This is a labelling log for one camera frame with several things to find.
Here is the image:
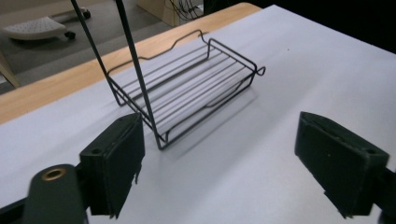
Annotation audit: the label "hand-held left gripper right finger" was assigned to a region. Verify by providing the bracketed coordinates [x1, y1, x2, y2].
[293, 110, 390, 219]

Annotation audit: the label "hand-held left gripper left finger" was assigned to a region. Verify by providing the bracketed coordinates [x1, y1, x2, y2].
[78, 112, 147, 219]

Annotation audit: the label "black wire rack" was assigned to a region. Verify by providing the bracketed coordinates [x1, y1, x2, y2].
[70, 0, 266, 151]

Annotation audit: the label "light wooden furniture leg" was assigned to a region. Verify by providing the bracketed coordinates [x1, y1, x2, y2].
[0, 50, 21, 89]

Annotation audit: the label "white perforated wheeled base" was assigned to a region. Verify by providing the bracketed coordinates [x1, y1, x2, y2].
[1, 7, 92, 42]

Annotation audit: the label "light wooden cabinet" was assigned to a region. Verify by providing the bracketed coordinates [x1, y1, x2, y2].
[135, 0, 205, 28]

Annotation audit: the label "black cables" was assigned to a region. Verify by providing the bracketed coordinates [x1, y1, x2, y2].
[169, 0, 204, 21]

